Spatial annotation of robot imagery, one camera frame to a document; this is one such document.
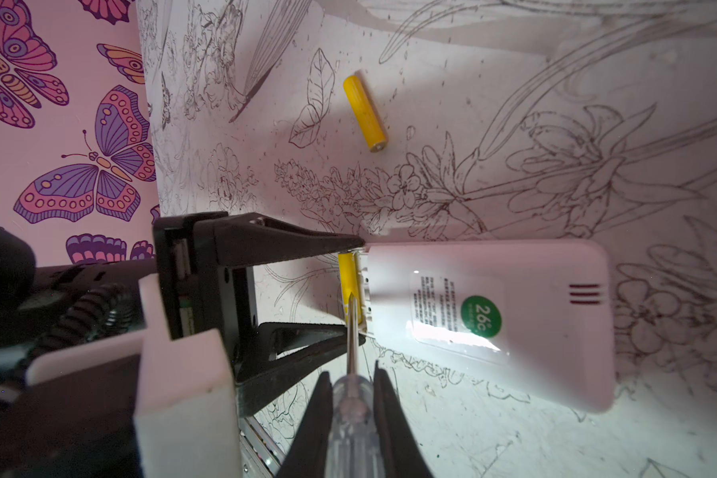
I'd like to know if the yellow battery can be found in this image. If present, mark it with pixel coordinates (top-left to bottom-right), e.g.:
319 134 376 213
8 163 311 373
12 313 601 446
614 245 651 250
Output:
343 75 388 153
338 252 364 328

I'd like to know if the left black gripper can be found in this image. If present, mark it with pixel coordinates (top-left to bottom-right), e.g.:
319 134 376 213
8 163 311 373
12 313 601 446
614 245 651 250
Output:
153 211 366 417

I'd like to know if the white remote control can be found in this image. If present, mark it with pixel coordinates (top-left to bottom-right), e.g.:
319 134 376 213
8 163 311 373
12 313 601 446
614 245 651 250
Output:
356 239 615 413

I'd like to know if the clear handle screwdriver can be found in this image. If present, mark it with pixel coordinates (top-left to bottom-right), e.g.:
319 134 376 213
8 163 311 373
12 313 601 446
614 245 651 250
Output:
325 294 384 478

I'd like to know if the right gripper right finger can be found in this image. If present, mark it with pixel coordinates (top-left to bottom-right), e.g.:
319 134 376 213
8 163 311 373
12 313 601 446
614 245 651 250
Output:
372 366 432 478

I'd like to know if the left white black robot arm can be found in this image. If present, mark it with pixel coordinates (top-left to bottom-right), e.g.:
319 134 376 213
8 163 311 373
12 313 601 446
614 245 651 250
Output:
0 212 364 477

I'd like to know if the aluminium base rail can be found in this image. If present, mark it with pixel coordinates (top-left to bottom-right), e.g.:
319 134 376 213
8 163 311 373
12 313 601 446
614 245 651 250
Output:
239 417 285 478

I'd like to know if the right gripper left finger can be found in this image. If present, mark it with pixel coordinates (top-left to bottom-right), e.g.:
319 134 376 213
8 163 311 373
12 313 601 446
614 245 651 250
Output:
276 372 334 478

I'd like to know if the left black corrugated cable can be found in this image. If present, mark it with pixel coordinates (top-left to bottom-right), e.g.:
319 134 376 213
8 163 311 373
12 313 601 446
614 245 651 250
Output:
0 282 139 419

